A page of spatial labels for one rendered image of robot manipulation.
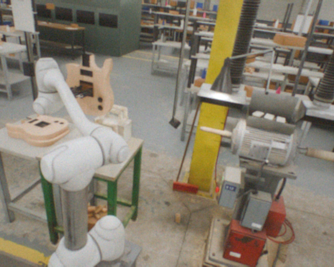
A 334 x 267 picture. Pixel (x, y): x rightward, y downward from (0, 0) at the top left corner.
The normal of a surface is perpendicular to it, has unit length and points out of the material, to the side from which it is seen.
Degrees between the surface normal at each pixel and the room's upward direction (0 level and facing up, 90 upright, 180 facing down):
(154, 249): 0
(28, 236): 0
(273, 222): 90
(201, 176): 90
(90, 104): 90
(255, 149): 90
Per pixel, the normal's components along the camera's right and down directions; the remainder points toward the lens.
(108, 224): 0.18, -0.91
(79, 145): 0.36, -0.63
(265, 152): -0.27, 0.42
